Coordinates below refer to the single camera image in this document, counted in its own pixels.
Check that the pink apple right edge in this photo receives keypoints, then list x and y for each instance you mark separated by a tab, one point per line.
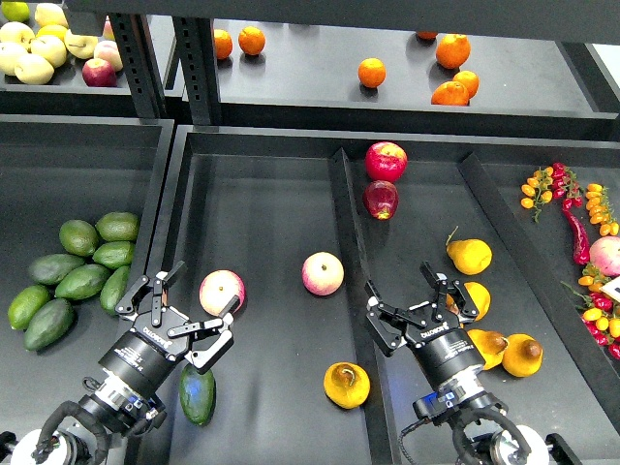
604	255

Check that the yellow pear top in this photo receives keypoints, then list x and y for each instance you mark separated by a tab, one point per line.
470	256

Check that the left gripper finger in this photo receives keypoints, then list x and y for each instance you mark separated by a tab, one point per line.
221	327
157	286

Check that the white price tag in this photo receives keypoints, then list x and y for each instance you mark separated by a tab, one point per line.
612	289

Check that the pink peach on shelf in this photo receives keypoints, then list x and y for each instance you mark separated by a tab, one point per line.
108	50

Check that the red apple on shelf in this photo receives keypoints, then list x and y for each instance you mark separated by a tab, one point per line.
97	72

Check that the orange tomato vine right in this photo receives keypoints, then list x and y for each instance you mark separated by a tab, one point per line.
600	210

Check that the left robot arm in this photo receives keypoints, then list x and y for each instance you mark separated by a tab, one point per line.
125	403

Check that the mixed cherry tomato bunch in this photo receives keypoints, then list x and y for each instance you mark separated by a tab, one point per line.
598	311

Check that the black left tray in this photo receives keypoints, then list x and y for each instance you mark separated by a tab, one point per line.
53	169

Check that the pink apple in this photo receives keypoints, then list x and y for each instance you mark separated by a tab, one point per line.
322	274
218	288

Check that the green avocado top right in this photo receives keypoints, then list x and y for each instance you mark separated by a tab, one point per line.
118	226

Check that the orange small right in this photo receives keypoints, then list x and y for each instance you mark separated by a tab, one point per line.
470	80

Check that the black shelf upright post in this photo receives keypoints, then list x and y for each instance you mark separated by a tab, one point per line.
196	50

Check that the dark red apple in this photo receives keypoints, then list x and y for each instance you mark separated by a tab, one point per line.
381	199

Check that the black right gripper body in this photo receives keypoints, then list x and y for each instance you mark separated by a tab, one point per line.
443	349

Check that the black divided centre tray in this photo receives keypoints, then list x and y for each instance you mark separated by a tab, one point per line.
261	203

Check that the red cherry tomato vine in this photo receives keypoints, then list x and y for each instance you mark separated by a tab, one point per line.
565	186

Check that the green avocado middle right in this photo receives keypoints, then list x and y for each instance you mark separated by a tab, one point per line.
114	254

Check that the orange cherry tomato vine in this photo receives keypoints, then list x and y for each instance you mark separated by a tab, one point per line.
537	192

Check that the orange front right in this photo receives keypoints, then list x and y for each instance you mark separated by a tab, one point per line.
451	93

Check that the orange centre shelf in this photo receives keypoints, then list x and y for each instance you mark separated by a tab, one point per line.
371	72

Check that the dark avocado bottom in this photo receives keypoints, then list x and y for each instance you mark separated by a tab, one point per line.
49	324

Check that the red chili pepper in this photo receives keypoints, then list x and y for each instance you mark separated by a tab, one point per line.
581	244

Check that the pink apple left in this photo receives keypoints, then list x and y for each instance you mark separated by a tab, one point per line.
218	288

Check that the green avocado top left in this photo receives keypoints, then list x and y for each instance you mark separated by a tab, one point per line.
79	238

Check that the yellow pear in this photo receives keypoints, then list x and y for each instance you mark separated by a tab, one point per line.
470	256
490	344
480	296
346	384
524	355

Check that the bright red apple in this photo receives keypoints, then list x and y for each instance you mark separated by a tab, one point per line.
386	161

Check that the dark avocado middle left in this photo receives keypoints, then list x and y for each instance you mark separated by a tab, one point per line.
51	269

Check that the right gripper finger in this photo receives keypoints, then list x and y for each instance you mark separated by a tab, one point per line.
387	325
452	301

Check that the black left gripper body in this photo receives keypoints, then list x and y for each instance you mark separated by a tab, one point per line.
144	356

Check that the pink apple centre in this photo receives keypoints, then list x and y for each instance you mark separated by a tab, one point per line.
322	274

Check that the green avocado right edge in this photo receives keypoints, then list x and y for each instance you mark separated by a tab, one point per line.
114	289

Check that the dark green avocado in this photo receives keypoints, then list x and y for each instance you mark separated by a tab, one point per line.
197	394

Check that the light green avocado left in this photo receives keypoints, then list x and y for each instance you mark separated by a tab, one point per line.
26	304

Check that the green avocado centre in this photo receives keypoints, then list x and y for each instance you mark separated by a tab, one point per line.
83	282

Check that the black left shelf post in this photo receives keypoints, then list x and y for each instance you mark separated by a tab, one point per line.
133	38

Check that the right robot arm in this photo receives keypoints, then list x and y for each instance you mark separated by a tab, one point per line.
481	432

